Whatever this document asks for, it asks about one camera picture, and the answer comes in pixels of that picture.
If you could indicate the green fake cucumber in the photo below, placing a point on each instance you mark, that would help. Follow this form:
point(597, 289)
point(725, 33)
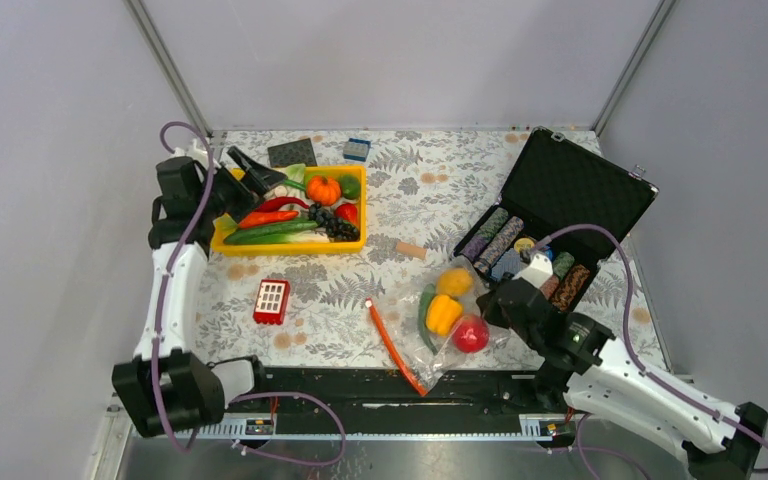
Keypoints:
point(278, 233)

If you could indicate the red fake apple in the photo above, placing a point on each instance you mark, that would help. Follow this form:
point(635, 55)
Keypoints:
point(470, 334)

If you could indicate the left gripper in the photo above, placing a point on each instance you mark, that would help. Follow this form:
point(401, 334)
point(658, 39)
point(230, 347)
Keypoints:
point(259, 176)

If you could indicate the fake orange tangerine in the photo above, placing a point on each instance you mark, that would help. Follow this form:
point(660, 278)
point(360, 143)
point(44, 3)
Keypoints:
point(323, 190)

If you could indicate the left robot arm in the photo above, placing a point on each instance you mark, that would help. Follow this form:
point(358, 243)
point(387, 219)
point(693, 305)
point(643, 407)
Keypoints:
point(165, 388)

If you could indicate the blue grey small box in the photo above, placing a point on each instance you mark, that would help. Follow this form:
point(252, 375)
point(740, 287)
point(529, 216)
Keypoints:
point(355, 149)

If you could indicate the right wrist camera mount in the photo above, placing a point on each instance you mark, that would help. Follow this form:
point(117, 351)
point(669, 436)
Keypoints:
point(537, 271)

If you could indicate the wooden cork cylinder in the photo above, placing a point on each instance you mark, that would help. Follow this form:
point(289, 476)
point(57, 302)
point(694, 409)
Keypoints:
point(411, 250)

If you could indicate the black foam square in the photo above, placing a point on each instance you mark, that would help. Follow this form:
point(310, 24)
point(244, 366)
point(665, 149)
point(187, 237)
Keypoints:
point(291, 153)

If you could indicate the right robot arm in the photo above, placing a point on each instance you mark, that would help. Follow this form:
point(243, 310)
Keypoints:
point(588, 369)

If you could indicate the black fake grape bunch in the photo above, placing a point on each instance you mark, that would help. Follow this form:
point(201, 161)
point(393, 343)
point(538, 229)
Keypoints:
point(337, 229)

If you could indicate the green fake long bean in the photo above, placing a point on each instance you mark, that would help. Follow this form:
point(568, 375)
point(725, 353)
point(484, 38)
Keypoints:
point(296, 185)

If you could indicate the red fake chili pepper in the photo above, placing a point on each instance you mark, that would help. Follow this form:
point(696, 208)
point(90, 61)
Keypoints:
point(277, 203)

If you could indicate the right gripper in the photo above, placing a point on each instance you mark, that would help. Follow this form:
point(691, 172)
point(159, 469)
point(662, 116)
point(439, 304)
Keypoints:
point(488, 306)

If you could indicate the orange fake carrot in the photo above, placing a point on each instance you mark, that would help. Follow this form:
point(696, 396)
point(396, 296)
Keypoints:
point(257, 219)

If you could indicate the yellow fake bell pepper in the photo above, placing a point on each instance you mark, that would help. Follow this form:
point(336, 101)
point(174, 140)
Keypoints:
point(442, 315)

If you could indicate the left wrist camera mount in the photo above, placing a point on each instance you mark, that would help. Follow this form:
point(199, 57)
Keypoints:
point(205, 156)

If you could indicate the black poker chip case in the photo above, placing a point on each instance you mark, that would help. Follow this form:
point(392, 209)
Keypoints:
point(555, 183)

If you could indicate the dark green fake pepper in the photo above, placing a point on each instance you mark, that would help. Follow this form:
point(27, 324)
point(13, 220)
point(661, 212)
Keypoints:
point(426, 297)

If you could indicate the yellow plastic bin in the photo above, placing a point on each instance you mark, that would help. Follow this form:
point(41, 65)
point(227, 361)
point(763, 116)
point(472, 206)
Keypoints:
point(225, 224)

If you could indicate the red fake tomato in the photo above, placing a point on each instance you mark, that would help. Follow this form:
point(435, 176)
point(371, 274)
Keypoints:
point(348, 212)

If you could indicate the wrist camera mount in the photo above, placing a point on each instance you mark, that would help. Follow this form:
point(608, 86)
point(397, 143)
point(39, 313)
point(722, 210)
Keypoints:
point(537, 271)
point(205, 156)

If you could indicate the clear zip top bag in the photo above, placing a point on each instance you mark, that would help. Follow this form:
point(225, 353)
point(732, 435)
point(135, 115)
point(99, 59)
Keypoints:
point(394, 316)

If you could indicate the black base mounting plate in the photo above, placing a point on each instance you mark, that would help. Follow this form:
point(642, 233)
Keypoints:
point(463, 403)

